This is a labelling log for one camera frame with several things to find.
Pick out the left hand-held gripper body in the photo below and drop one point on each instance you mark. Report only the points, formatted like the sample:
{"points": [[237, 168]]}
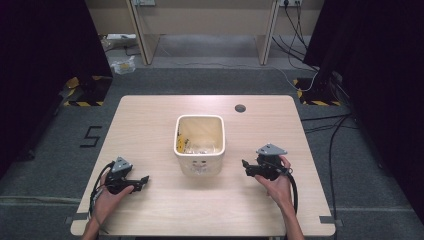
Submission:
{"points": [[120, 165]]}

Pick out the person's right hand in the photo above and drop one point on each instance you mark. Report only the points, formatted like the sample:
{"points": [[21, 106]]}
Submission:
{"points": [[280, 190]]}

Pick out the person's left hand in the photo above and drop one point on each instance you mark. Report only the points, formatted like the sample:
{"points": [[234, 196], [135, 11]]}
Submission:
{"points": [[108, 201]]}

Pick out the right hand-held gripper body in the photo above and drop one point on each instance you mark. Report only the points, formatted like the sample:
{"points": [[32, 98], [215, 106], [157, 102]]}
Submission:
{"points": [[270, 150]]}

